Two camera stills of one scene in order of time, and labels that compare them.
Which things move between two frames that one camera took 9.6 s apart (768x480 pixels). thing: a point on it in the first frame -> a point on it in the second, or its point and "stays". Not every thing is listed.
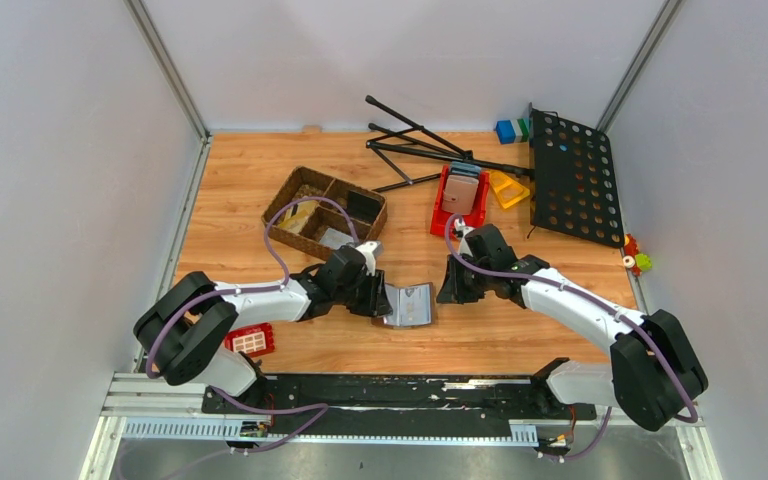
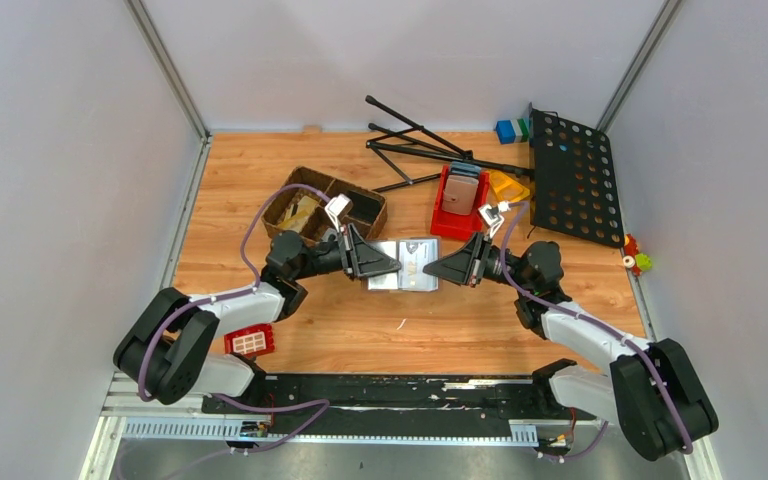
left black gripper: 378,304 -> 362,259
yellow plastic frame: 508,191 stays
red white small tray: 253,340 stays
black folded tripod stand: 385,139 stays
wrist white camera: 461,231 -> 493,216
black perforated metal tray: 573,184 stays
